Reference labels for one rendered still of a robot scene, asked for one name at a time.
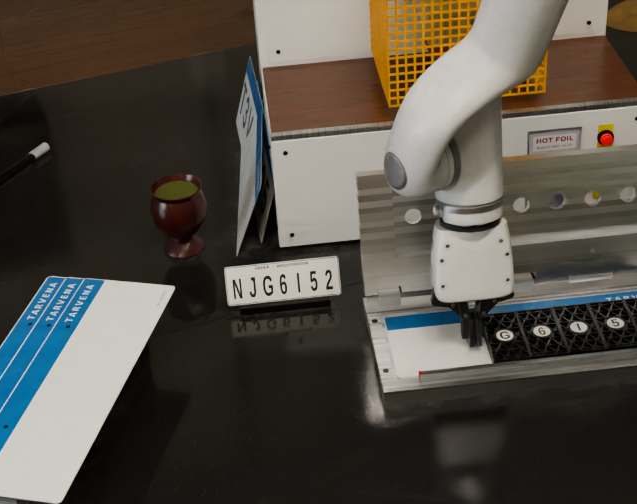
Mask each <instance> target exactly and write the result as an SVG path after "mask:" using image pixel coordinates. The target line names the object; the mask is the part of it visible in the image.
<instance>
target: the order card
mask: <svg viewBox="0 0 637 504"><path fill-rule="evenodd" d="M224 273H225V283H226V292H227V301H228V305H229V306H236V305H245V304H255V303H264V302H274V301H284V300H293V299H303V298H312V297H322V296H332V295H340V294H341V283H340V272H339V261H338V257H337V256H331V257H322V258H312V259H302V260H292V261H283V262H273V263H263V264H253V265H244V266H234V267H225V268H224Z"/></svg>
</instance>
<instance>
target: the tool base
mask: <svg viewBox="0 0 637 504"><path fill-rule="evenodd" d="M569 279H570V278H569V275H563V276H553V277H544V278H534V279H533V278H532V275H531V273H521V274H514V290H513V292H514V297H513V298H511V299H508V300H505V301H502V302H498V303H497V304H496V305H502V304H512V303H521V302H531V301H540V300H550V299H559V298H568V297H578V296H587V295H597V294H606V293H615V292H625V291H634V290H637V268H630V269H620V270H613V277H612V279H603V280H593V281H584V282H574V283H569V281H568V280H569ZM377 290H378V295H371V296H366V297H365V298H363V310H364V314H365V319H366V324H367V328H368V333H369V338H370V342H371V347H372V352H373V356H374V361H375V366H376V370H377V375H378V380H379V384H380V389H381V394H382V398H383V403H384V406H391V405H400V404H410V403H419V402H428V401H437V400H446V399H456V398H465V397H474V396H483V395H492V394H502V393H511V392H520V391H529V390H538V389H548V388H557V387H566V386H575V385H584V384H594V383H603V382H612V381H621V380H630V379H637V357H630V358H621V359H612V360H602V361H593V362H584V363H575V364H565V365H556V366H547V367H538V368H528V369H519V370H510V371H500V372H491V373H482V374H473V375H463V376H454V377H445V378H436V379H426V380H419V376H418V377H408V378H398V377H397V375H396V370H395V366H394V362H393V358H392V353H391V349H390V345H389V341H388V337H387V332H386V328H385V324H384V318H385V317H390V316H399V315H408V314H418V313H427V312H437V311H446V310H451V309H450V308H449V307H446V308H445V307H437V306H433V305H432V303H431V301H430V298H431V293H432V289H429V290H419V291H409V292H400V290H399V287H398V286H396V287H386V288H378V289H377ZM373 319H377V320H378V322H377V323H372V320H373ZM385 368H387V369H389V372H387V373H384V372H383V369H385Z"/></svg>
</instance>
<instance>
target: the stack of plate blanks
mask: <svg viewBox="0 0 637 504"><path fill-rule="evenodd" d="M66 278H67V277H56V276H49V277H47V278H46V280H45V281H44V283H43V284H42V286H41V287H40V289H39V290H38V292H37V293H36V295H35V296H34V298H33V299H32V300H31V302H30V303H29V305H28V306H27V308H26V309H25V311H24V312H23V314H22V315H21V317H20V318H19V320H18V321H17V323H16V324H15V326H14V327H13V329H12V330H11V331H10V333H9V334H8V336H7V337H6V339H5V340H4V342H3V343H2V345H1V346H0V377H1V375H2V374H3V372H4V371H5V369H6V368H7V366H8V365H9V363H10V362H11V360H12V359H13V357H14V356H15V354H16V353H17V351H18V350H19V348H20V347H21V345H22V343H23V342H24V340H25V339H26V337H27V336H28V334H29V333H30V331H31V330H32V328H33V327H34V325H35V324H36V322H37V321H38V319H39V318H40V316H41V315H42V313H43V312H44V310H45V309H46V307H47V305H48V304H49V302H50V301H51V299H52V298H53V296H54V295H55V293H56V292H57V290H58V289H59V287H60V286H61V284H62V283H63V281H64V280H65V279H66ZM0 504H51V503H43V502H31V501H23V500H15V499H8V498H0Z"/></svg>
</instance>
